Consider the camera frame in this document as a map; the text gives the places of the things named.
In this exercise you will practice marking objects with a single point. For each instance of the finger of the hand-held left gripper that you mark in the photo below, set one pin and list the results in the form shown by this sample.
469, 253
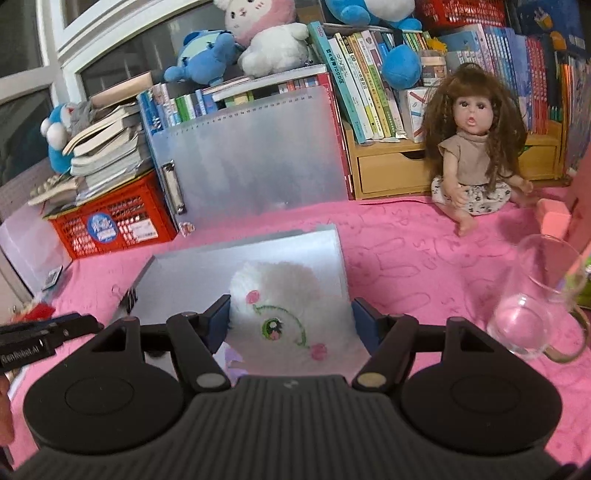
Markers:
74, 322

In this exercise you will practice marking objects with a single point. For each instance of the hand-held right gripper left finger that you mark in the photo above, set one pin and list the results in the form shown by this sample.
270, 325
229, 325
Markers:
220, 323

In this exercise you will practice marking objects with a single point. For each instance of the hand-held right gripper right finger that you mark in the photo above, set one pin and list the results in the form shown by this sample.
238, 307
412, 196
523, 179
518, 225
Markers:
364, 325

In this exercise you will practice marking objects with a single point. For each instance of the grey cardboard box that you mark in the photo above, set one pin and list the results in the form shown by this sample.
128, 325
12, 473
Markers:
203, 272

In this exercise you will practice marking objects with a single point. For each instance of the small black card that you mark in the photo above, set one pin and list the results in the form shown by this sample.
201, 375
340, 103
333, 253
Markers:
52, 278

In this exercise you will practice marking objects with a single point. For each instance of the black binder clip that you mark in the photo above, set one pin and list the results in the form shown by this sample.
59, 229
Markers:
129, 300

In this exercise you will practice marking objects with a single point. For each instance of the pink printed towel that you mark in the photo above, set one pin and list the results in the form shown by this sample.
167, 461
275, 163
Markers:
415, 263

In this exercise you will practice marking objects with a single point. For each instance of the translucent plastic folder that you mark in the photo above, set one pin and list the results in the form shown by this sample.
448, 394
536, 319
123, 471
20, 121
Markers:
27, 254

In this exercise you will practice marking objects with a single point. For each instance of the small bear sticker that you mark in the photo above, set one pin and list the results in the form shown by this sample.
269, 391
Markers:
187, 229

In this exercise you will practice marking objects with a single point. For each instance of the red plastic crate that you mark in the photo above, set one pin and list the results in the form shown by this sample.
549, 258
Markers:
115, 217

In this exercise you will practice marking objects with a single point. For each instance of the wooden desk organizer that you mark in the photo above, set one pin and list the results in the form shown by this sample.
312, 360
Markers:
392, 170

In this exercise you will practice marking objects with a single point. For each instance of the clear glass cup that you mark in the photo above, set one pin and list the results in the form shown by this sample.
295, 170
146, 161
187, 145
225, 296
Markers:
531, 314

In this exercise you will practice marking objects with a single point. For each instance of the translucent plastic clipboard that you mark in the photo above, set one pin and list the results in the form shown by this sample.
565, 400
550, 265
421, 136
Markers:
258, 157

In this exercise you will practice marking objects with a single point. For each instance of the stack of books on crate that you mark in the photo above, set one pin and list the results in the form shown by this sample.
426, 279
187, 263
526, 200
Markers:
106, 147

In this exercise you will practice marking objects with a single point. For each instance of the blue white round-eyed plush toy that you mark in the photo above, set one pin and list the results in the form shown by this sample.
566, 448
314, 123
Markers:
57, 138

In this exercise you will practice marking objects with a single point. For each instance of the brown-haired baby doll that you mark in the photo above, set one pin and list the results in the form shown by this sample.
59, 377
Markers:
471, 152

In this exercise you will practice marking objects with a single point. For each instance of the white box with red print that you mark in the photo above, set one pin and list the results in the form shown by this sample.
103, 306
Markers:
418, 115

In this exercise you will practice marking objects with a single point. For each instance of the pink box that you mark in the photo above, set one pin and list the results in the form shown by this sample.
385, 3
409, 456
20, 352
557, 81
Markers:
554, 219

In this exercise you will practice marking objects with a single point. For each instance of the row of green-spined books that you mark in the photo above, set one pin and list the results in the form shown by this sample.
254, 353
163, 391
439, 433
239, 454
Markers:
360, 78

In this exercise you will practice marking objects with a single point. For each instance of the large blue plush toy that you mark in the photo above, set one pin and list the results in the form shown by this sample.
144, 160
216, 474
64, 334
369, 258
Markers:
401, 64

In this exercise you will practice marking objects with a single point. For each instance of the blue long-limbed plush toy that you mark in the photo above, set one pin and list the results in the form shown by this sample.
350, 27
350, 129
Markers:
207, 55

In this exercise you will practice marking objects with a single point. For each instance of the white pink bunny plush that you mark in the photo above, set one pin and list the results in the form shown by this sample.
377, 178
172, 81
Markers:
272, 41

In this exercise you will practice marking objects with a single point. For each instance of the row of blue-spined books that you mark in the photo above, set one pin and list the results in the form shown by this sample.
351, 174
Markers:
508, 69

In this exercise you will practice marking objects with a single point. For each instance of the red plastic basket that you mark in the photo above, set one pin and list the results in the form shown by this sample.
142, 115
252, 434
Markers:
461, 11

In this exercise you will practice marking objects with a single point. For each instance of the white window frame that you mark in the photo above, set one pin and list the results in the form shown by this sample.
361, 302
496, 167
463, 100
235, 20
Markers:
69, 55

